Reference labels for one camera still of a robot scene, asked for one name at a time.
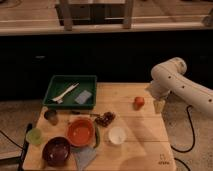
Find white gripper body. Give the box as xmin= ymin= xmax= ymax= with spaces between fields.
xmin=146 ymin=80 xmax=169 ymax=100

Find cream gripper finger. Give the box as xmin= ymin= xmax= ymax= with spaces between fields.
xmin=153 ymin=99 xmax=165 ymax=113

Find red apple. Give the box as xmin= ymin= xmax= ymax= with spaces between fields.
xmin=134 ymin=97 xmax=145 ymax=110

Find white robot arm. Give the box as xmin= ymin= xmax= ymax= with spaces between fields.
xmin=147 ymin=57 xmax=213 ymax=118

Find white paper cup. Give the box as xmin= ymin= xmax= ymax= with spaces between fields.
xmin=108 ymin=126 xmax=126 ymax=145

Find small dark metal cup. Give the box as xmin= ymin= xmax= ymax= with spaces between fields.
xmin=44 ymin=109 xmax=58 ymax=125

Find light green cup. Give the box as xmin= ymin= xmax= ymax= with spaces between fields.
xmin=26 ymin=128 xmax=42 ymax=145

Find bunch of dark grapes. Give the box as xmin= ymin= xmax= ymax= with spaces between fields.
xmin=95 ymin=112 xmax=115 ymax=127

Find green chili pepper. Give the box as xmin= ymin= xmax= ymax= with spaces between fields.
xmin=93 ymin=125 xmax=100 ymax=149

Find grey sponge in tray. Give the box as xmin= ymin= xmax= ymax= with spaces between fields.
xmin=75 ymin=90 xmax=92 ymax=104

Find orange bowl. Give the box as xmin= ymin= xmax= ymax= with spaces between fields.
xmin=66 ymin=117 xmax=95 ymax=147

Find grey blue cloth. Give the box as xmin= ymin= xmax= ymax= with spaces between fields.
xmin=71 ymin=146 xmax=97 ymax=171

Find green plastic tray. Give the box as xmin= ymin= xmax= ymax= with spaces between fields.
xmin=43 ymin=75 xmax=97 ymax=110

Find white plastic fork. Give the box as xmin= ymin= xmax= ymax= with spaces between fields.
xmin=51 ymin=83 xmax=79 ymax=104

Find dark purple bowl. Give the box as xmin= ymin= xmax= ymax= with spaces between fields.
xmin=42 ymin=137 xmax=70 ymax=167

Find wooden stool legs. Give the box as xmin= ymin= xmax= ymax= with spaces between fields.
xmin=55 ymin=0 xmax=133 ymax=32

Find black cable right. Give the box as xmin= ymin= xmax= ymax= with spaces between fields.
xmin=170 ymin=105 xmax=198 ymax=171

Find black cable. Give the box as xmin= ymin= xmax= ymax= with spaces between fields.
xmin=0 ymin=129 xmax=25 ymax=151
xmin=170 ymin=105 xmax=198 ymax=171

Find dark handled knife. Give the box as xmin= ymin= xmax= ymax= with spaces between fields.
xmin=71 ymin=111 xmax=100 ymax=117

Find black cable left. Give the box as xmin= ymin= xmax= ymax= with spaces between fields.
xmin=0 ymin=129 xmax=25 ymax=151

